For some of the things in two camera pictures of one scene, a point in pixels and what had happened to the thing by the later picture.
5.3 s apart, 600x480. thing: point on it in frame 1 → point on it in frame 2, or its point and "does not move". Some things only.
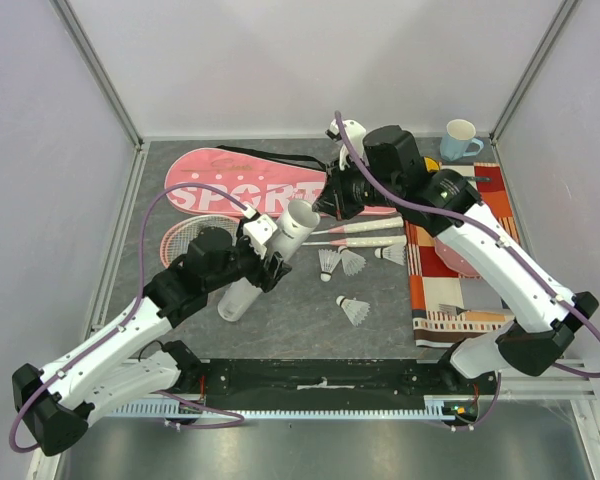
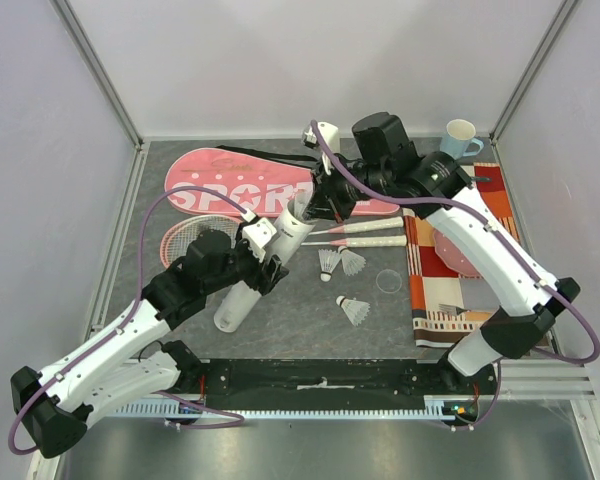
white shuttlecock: [328, 261] does not move
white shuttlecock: [395, 253] → [301, 202]
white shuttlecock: [356, 310] does not move
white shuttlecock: [352, 263] does not move
